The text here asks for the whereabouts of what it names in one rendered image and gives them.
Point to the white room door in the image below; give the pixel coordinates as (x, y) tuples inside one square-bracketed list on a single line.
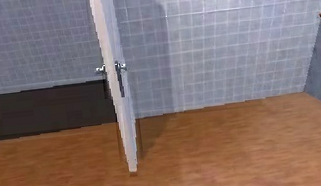
[(118, 85)]

